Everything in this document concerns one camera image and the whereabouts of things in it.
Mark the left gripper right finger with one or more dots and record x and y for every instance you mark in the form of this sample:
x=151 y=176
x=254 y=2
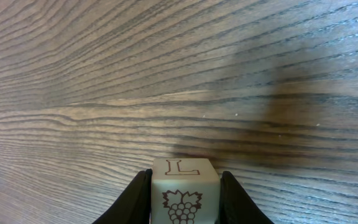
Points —
x=236 y=206

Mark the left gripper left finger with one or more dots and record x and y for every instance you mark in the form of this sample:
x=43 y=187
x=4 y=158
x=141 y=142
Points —
x=134 y=203

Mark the white grapes picture block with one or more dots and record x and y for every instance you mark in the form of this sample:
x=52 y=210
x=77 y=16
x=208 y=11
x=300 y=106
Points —
x=184 y=191

